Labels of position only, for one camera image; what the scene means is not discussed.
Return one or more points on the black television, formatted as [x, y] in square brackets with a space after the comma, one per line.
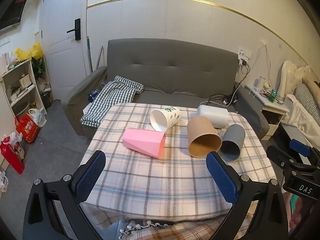
[12, 7]

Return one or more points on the green plant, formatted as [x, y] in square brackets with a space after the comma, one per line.
[38, 67]

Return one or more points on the yellow plastic bag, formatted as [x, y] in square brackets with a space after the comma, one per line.
[28, 51]

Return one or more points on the grey cup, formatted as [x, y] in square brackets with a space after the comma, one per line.
[236, 135]

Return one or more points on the brown cup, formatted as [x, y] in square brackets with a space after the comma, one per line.
[197, 128]

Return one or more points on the grey plaid tablecloth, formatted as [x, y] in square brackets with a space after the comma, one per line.
[150, 182]

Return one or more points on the orange plaid pompom blanket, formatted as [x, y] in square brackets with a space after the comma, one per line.
[190, 231]

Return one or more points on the pink faceted cup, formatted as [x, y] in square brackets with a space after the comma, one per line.
[142, 142]

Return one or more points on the striped pillow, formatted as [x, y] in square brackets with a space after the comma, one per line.
[308, 102]

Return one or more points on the mop pole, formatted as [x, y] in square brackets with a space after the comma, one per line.
[89, 55]

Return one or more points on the white shelf unit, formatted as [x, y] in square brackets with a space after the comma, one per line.
[25, 90]

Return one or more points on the person's right hand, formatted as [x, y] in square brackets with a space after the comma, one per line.
[295, 220]

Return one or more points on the white tumbler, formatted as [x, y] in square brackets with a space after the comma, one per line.
[261, 82]

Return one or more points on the green checked cloth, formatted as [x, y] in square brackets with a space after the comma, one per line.
[110, 97]

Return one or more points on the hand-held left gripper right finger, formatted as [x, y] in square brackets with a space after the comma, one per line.
[221, 177]

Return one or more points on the white nightstand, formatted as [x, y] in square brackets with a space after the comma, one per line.
[273, 111]

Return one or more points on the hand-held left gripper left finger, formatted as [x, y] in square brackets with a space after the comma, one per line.
[90, 177]

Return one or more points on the white bedding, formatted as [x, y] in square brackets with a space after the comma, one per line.
[300, 117]

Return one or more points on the blue packet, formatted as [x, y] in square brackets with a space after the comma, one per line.
[93, 95]

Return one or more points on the white cup with green print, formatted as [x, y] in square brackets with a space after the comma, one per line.
[172, 116]

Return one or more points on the white door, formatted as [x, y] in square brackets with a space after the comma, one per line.
[62, 62]

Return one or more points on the cream bed headboard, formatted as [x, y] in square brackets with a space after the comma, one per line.
[287, 77]

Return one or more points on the green bottle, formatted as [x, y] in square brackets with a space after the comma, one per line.
[273, 96]

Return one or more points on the plain white cup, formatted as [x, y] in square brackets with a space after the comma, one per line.
[215, 116]

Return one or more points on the white wall outlet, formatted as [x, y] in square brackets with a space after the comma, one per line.
[246, 52]

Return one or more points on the red paper bag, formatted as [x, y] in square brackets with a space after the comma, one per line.
[27, 130]

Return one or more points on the grey sofa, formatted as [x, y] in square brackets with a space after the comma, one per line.
[170, 80]

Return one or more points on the red shopping bag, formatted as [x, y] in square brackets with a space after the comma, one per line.
[12, 156]

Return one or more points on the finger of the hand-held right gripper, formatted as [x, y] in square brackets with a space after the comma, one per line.
[301, 148]
[280, 156]

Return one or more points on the white plastic bag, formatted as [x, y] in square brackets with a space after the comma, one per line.
[38, 117]

